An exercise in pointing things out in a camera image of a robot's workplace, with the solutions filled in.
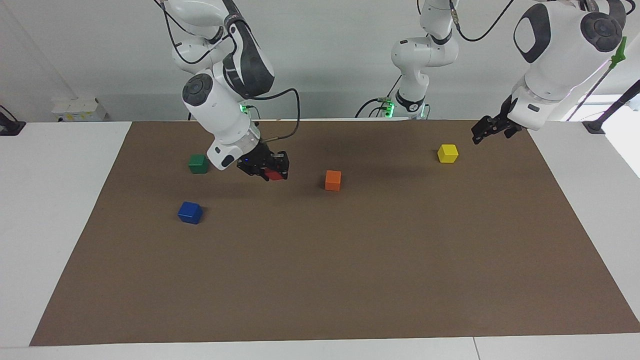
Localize blue wooden block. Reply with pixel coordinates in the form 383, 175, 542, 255
177, 201, 204, 225

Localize black left base cable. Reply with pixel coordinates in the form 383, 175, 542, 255
355, 75, 403, 119

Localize white cardboard box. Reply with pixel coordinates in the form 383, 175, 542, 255
51, 97, 108, 123

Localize black pole stand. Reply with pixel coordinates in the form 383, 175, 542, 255
582, 79, 640, 135

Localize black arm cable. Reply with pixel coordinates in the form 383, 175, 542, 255
159, 0, 301, 142
449, 0, 516, 43

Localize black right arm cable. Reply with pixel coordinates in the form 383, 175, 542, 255
159, 0, 301, 142

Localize brown paper table mat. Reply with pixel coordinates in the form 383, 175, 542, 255
29, 119, 640, 347

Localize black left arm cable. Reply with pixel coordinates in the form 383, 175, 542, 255
449, 0, 516, 43

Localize black desk clamp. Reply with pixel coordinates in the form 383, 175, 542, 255
0, 105, 27, 137

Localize green wooden block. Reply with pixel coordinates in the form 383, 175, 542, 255
188, 154, 210, 175

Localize green tipped metal rod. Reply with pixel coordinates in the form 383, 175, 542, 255
567, 36, 628, 122

